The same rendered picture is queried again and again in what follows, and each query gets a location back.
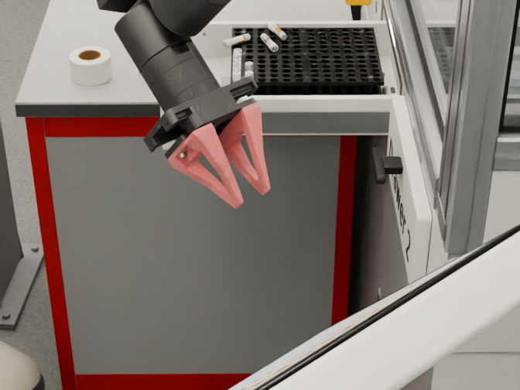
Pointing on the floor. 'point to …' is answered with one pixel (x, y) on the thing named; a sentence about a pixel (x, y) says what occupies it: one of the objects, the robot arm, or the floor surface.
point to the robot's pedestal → (13, 254)
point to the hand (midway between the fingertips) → (248, 191)
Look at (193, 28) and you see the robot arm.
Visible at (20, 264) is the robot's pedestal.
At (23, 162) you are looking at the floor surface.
